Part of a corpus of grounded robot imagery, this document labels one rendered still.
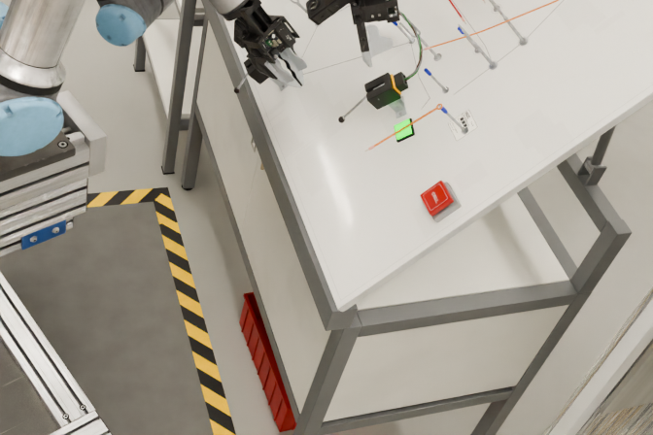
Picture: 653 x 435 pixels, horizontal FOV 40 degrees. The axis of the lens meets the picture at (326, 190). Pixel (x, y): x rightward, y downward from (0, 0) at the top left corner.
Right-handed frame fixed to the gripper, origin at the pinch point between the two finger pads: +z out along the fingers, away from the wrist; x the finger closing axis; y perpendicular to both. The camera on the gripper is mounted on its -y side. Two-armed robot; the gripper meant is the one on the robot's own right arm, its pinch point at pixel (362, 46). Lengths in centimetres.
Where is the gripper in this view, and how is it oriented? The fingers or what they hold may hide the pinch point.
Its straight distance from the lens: 169.3
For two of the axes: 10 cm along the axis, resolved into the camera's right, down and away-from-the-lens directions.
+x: -1.1, -8.4, 5.4
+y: 9.8, -1.8, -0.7
